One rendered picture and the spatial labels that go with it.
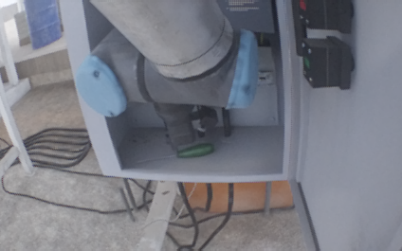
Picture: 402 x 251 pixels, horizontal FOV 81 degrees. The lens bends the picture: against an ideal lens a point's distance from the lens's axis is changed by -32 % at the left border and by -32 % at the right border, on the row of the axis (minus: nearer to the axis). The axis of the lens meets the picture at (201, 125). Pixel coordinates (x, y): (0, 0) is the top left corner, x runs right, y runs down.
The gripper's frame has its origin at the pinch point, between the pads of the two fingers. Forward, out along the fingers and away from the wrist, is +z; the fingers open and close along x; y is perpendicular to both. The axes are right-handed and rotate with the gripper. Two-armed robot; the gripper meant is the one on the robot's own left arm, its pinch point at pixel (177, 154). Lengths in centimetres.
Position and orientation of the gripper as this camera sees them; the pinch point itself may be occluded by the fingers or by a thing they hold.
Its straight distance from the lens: 71.9
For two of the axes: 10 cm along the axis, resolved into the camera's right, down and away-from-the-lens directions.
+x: -1.2, -6.9, 7.1
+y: 9.8, -2.1, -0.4
